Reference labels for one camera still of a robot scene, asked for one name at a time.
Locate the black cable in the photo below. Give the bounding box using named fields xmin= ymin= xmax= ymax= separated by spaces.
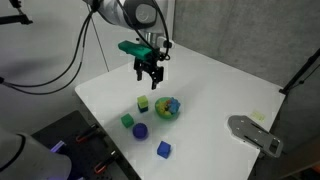
xmin=0 ymin=0 xmax=174 ymax=89
xmin=0 ymin=0 xmax=161 ymax=97

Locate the black camera boom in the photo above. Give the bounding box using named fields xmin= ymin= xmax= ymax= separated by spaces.
xmin=0 ymin=0 xmax=34 ymax=26

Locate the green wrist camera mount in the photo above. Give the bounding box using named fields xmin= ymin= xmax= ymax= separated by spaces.
xmin=117 ymin=40 xmax=155 ymax=59

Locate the green bowl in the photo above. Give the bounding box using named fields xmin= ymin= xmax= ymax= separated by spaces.
xmin=154 ymin=96 xmax=182 ymax=122

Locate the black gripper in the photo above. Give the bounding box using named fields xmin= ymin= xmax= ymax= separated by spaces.
xmin=133 ymin=54 xmax=166 ymax=91

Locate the blue block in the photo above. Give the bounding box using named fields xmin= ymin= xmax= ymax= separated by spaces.
xmin=156 ymin=140 xmax=172 ymax=160

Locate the red and black clamp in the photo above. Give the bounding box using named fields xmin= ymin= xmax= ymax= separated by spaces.
xmin=74 ymin=123 xmax=101 ymax=144
xmin=93 ymin=151 xmax=120 ymax=175

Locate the yellow toy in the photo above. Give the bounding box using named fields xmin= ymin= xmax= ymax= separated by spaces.
xmin=156 ymin=100 xmax=170 ymax=116

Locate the purple lit strip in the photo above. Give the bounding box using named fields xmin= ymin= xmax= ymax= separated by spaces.
xmin=49 ymin=139 xmax=67 ymax=153

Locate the black tripod leg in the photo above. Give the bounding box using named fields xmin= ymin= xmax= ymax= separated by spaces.
xmin=278 ymin=47 xmax=320 ymax=95

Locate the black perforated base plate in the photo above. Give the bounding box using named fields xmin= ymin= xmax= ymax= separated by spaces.
xmin=31 ymin=110 xmax=143 ymax=180

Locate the light green cube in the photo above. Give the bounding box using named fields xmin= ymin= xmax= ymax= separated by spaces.
xmin=136 ymin=95 xmax=150 ymax=109

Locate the dark blue cube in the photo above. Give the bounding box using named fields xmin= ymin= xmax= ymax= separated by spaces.
xmin=137 ymin=103 xmax=151 ymax=114

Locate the purple spiky ball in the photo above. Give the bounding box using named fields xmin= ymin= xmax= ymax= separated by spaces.
xmin=132 ymin=122 xmax=149 ymax=140

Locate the grey metal plate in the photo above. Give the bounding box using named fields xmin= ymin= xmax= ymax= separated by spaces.
xmin=227 ymin=114 xmax=285 ymax=158

